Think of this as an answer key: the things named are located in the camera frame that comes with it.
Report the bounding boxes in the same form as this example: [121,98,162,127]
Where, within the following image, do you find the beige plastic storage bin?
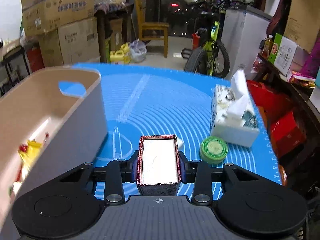
[1,67,107,239]

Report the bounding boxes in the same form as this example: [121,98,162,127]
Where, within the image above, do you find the red patterned rectangular box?
[136,135,182,196]

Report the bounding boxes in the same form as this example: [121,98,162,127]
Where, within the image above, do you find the green round tin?
[200,136,228,165]

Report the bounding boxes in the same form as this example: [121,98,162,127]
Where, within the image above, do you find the red toy figure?
[9,132,49,196]

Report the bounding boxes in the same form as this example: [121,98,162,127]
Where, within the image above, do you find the red gift boxes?
[247,80,306,158]

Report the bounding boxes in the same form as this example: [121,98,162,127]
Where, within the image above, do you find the floral tissue box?
[210,69,260,147]

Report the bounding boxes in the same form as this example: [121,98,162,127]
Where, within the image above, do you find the black metal shelf rack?
[1,39,31,96]

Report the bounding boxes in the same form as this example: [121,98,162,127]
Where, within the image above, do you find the green black bicycle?
[181,11,231,78]

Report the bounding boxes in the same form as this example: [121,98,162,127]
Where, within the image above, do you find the green white carton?
[268,34,297,76]

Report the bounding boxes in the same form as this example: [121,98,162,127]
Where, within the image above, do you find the yellow oil jug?
[110,43,131,64]

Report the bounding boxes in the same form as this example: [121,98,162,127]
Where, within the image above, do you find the large stacked cardboard boxes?
[38,17,100,67]

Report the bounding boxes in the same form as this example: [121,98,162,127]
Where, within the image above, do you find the white refrigerator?
[222,6,272,80]

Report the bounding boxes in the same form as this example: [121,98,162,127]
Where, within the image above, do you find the clear plastic bag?
[129,39,147,63]

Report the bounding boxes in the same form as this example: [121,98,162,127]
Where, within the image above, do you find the upper printed cardboard box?
[21,0,94,36]

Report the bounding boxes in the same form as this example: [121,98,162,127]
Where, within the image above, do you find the wooden chair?
[135,0,169,58]

